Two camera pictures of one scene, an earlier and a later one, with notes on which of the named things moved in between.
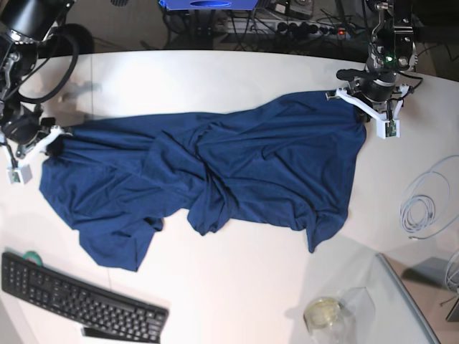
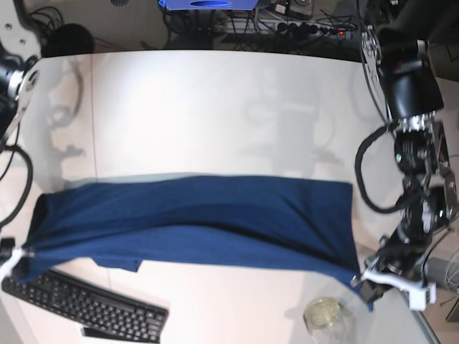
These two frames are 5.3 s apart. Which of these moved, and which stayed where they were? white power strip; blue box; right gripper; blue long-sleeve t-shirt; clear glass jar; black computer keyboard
Moved: blue long-sleeve t-shirt; right gripper
Stayed: clear glass jar; blue box; black computer keyboard; white power strip
